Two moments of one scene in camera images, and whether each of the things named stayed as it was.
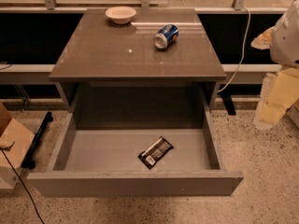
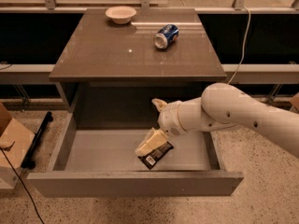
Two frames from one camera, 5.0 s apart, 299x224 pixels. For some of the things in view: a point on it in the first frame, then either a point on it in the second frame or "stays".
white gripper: [286, 41] to [168, 119]
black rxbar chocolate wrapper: [150, 156] stays
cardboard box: [15, 140] stays
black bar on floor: [29, 159] stays
